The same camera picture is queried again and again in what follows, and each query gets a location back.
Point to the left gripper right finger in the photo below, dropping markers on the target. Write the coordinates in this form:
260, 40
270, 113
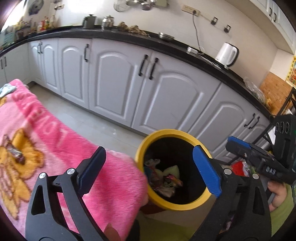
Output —
240, 211

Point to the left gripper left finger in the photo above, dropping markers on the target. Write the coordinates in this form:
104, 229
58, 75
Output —
45, 219

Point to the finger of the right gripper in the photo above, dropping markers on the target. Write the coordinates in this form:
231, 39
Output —
249, 152
239, 140

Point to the yellow rimmed trash bin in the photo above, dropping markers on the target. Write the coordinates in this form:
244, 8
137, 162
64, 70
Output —
174, 181

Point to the person's right hand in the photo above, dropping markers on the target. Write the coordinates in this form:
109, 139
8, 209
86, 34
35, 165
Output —
280, 191

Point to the red plastic bag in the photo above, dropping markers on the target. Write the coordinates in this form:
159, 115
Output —
240, 168

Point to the dark snack wrapper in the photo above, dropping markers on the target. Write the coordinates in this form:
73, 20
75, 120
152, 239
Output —
17, 155

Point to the pink cartoon blanket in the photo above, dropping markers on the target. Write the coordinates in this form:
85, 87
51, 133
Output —
50, 146

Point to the white electric kettle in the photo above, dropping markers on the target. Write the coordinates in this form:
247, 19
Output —
227, 55

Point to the white power adapter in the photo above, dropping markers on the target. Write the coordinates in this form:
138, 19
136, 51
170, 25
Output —
192, 51

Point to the steel bowl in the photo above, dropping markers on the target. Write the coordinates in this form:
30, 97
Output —
165, 37

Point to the light blue cloth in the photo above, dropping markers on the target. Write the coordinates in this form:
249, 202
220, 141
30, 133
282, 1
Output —
6, 89

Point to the green hanging spatula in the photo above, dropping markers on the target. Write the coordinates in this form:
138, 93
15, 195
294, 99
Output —
162, 3

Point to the shiny steel kettle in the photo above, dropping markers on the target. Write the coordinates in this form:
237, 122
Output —
107, 22

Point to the dark metal teapot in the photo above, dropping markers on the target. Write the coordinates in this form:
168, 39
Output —
89, 22

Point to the wall power strip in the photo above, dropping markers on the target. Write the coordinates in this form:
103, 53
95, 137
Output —
190, 10

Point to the hanging wire skimmer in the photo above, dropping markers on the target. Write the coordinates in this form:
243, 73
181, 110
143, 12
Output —
120, 6

